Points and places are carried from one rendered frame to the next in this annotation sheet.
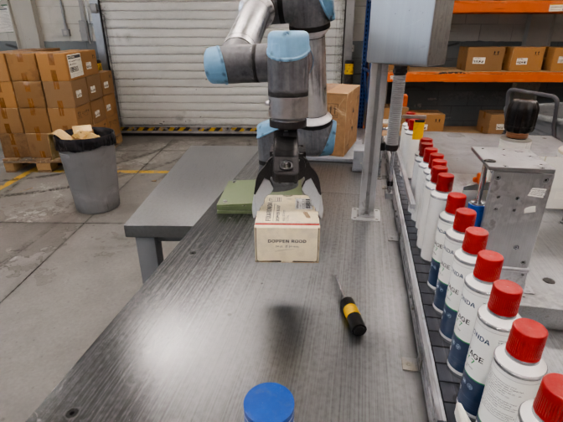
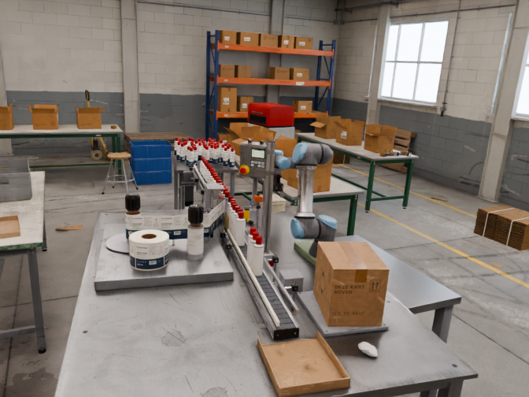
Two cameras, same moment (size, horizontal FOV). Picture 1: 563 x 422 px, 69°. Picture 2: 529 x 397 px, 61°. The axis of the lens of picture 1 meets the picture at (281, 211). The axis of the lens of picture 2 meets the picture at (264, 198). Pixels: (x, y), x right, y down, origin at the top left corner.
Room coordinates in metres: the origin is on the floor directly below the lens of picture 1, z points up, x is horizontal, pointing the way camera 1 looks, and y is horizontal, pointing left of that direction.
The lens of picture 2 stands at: (3.39, -1.40, 1.90)
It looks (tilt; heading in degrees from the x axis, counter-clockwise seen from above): 16 degrees down; 153
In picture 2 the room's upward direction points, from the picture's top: 3 degrees clockwise
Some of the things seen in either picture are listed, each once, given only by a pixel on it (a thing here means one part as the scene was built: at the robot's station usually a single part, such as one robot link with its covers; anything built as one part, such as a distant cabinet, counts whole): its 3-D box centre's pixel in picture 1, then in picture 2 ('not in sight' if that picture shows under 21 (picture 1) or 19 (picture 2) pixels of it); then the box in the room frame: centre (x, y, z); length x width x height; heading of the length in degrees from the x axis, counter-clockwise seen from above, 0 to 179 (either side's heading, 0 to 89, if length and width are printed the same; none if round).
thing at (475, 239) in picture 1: (465, 286); not in sight; (0.56, -0.30, 0.98); 0.05 x 0.05 x 0.20
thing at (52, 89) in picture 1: (60, 105); not in sight; (4.61, 2.44, 0.57); 1.20 x 0.85 x 1.14; 1
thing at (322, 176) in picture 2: not in sight; (310, 168); (-0.21, 0.89, 0.97); 0.51 x 0.39 x 0.37; 94
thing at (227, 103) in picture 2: not in sight; (270, 95); (-5.72, 3.18, 1.26); 2.78 x 0.61 x 2.51; 89
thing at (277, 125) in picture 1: (287, 148); (275, 182); (0.79, -0.01, 1.15); 0.09 x 0.08 x 0.12; 179
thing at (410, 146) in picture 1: (410, 149); (252, 246); (1.39, -0.45, 0.98); 0.05 x 0.05 x 0.20
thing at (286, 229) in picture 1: (287, 226); (272, 203); (0.76, -0.01, 0.99); 0.16 x 0.12 x 0.07; 179
